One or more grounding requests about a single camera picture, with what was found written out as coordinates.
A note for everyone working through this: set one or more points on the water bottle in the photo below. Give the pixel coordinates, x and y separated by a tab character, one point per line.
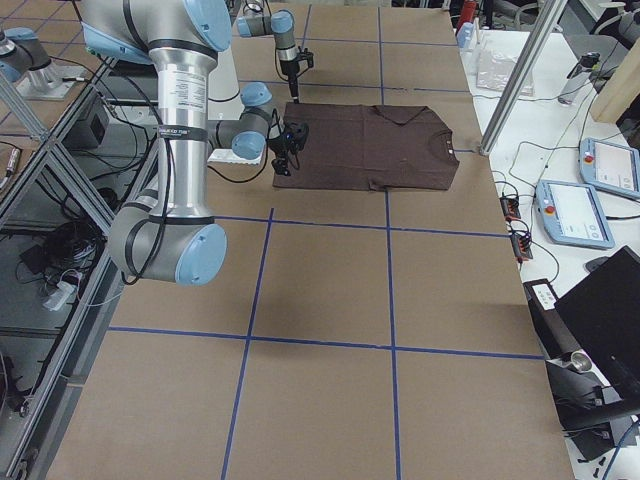
578	77

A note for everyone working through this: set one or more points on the brown paper table cover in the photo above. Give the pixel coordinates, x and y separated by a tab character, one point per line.
349	335

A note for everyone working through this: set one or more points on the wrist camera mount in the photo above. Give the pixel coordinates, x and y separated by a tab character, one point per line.
295	136
305	56

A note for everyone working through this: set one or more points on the red cylinder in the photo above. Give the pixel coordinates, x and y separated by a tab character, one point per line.
467	12

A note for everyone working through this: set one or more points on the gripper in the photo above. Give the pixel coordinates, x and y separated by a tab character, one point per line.
281	146
289	70

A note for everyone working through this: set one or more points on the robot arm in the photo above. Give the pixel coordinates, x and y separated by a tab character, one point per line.
168	232
288	55

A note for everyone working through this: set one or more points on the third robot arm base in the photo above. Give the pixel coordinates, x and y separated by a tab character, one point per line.
25	61

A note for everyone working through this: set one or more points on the brown t-shirt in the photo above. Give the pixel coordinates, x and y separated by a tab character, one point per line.
360	147

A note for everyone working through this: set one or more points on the black laptop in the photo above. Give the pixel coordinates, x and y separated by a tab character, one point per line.
602	314

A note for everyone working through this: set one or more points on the teach pendant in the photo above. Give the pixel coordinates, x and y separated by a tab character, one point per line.
610	167
572	215

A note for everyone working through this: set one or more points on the near teach pendant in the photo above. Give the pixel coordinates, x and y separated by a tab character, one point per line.
572	215

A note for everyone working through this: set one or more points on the clear acrylic rack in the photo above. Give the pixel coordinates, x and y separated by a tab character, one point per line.
490	59

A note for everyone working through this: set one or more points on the far teach pendant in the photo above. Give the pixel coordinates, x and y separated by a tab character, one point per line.
610	167

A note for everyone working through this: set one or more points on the black paper roll holder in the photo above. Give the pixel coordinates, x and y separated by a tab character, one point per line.
581	398

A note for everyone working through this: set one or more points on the aluminium frame post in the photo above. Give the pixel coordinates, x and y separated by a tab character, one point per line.
537	38

